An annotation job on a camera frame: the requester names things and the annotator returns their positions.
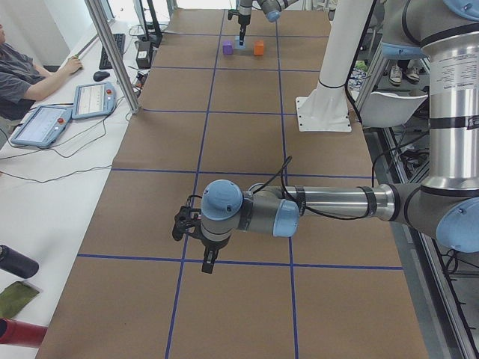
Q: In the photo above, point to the red bottle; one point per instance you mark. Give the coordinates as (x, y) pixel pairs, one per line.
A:
(19, 333)

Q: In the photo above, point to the aluminium frame post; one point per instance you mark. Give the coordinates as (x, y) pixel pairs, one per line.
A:
(104, 32)

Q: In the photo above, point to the black power adapter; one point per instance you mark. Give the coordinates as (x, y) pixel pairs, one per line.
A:
(144, 54)

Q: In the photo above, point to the purple foam block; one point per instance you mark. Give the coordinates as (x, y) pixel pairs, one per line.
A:
(227, 47)

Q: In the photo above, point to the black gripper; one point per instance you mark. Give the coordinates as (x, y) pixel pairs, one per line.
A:
(245, 19)
(212, 244)

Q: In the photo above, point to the black water bottle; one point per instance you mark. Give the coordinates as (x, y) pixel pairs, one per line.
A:
(18, 264)

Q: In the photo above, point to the orange foam block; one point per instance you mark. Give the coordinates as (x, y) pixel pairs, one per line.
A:
(258, 48)

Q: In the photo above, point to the near teach pendant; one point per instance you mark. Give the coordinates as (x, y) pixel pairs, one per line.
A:
(43, 126)

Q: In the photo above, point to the black computer mouse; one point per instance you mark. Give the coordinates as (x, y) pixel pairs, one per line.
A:
(100, 75)

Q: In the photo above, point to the green cloth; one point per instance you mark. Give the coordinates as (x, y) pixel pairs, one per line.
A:
(15, 297)

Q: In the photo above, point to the far teach pendant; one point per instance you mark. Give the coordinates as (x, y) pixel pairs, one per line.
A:
(93, 100)

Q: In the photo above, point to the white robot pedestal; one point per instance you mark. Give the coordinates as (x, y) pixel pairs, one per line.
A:
(325, 109)

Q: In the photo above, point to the teach pendant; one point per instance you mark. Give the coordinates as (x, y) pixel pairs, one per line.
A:
(93, 100)
(43, 126)

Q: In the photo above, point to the light blue foam block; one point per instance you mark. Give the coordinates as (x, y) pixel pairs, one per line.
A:
(239, 45)

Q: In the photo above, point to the white chair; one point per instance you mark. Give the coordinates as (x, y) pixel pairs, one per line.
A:
(383, 110)

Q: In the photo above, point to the seated person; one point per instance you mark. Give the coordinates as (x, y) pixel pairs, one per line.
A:
(23, 82)

